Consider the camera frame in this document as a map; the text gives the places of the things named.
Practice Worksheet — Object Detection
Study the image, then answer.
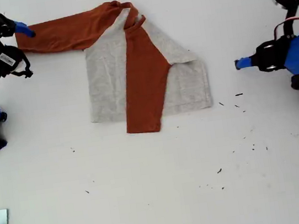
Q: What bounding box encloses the grey t-shirt with brown sleeves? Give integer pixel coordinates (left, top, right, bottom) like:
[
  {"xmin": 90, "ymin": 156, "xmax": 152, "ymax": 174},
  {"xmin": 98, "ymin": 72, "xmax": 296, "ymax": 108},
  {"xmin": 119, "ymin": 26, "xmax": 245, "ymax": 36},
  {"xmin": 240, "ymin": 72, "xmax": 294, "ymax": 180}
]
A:
[{"xmin": 12, "ymin": 0, "xmax": 217, "ymax": 150}]

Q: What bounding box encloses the red white arm wire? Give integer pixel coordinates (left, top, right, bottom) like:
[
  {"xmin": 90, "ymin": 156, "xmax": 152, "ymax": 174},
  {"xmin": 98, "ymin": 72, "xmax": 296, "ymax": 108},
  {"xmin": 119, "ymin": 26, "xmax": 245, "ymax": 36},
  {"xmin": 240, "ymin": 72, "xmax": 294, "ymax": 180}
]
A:
[{"xmin": 272, "ymin": 15, "xmax": 299, "ymax": 42}]

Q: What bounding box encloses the black camera stalk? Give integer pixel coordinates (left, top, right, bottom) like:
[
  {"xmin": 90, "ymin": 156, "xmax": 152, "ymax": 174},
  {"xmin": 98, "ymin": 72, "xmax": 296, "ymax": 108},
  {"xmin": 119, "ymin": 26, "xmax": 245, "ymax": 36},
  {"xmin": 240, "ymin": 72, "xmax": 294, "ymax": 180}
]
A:
[{"xmin": 280, "ymin": 0, "xmax": 299, "ymax": 40}]

